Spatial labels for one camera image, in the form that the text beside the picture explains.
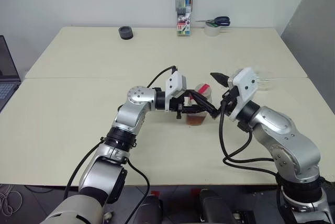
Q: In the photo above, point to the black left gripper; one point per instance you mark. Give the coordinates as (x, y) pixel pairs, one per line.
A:
(177, 105)

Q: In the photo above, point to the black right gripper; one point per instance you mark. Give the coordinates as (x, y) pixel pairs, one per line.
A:
(230, 103)

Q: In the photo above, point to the clear cup with red lid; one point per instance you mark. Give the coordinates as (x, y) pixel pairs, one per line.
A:
(195, 120)

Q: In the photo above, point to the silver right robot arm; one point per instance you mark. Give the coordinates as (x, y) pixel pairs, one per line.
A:
(285, 140)

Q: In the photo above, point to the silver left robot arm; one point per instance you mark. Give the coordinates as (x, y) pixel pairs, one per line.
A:
(131, 119)

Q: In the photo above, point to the white tape roll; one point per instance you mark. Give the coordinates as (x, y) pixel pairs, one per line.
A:
(212, 29)

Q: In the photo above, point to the marker pen set box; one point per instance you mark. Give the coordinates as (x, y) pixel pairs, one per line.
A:
(184, 12)

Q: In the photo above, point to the dark rounded shape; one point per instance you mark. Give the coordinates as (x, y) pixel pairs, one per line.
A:
(212, 207)
(151, 208)

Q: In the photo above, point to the black tape roll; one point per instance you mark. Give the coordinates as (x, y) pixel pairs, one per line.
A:
(125, 33)

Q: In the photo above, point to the dark grey laptop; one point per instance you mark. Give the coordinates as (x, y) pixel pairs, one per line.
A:
(7, 77)

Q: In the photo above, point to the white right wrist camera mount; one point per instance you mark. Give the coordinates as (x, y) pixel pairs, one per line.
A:
(246, 90)

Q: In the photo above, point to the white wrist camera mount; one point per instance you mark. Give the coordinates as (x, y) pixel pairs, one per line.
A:
(246, 90)
(175, 84)

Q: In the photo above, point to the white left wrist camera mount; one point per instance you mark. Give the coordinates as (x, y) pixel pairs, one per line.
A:
(175, 84)

